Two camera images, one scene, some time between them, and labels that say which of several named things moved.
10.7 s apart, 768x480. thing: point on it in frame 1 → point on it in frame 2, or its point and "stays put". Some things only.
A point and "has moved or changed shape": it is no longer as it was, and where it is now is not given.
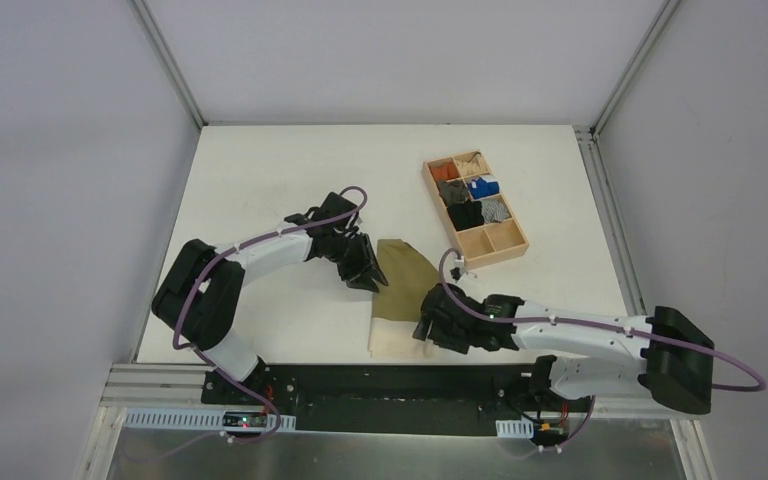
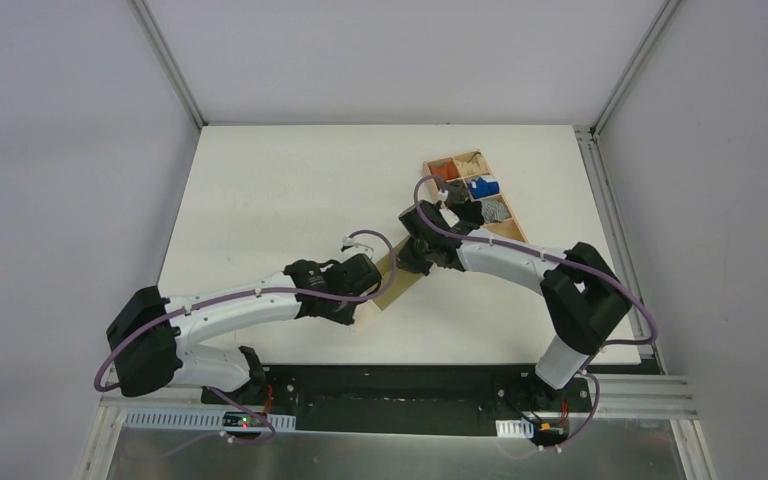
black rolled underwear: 466,215 stays put
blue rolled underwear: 484,186 stays put
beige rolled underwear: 471,164 stays put
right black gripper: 438,321 → 464,206
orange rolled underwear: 444,172 stays put
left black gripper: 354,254 → 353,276
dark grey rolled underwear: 453,191 stays put
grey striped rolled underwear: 494,210 stays put
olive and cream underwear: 402,279 has moved or changed shape
